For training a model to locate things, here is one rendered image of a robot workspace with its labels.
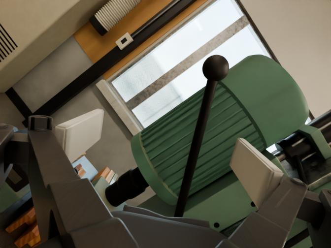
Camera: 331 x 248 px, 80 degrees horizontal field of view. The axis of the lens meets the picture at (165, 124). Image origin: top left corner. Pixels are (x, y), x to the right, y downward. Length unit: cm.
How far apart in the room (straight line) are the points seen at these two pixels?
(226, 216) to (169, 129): 21
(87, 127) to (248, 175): 13
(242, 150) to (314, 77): 193
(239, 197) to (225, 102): 19
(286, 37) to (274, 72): 165
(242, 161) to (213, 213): 27
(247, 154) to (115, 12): 168
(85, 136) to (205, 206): 31
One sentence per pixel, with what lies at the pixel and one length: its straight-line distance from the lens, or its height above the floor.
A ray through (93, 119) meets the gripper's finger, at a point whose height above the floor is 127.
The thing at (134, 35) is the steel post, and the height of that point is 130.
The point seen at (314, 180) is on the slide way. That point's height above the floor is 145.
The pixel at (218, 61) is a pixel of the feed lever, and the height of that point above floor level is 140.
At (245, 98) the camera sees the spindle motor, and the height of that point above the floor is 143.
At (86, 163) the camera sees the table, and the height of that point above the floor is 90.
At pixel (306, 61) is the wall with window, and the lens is 207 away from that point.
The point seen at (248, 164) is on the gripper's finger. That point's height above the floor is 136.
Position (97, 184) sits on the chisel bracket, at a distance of 50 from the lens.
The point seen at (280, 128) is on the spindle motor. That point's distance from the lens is 39.
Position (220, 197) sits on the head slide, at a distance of 42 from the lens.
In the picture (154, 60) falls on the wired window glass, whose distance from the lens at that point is 189.
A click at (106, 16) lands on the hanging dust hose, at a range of 179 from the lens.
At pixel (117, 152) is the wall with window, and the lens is 196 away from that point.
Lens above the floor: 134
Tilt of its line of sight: 9 degrees down
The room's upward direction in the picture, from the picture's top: 55 degrees clockwise
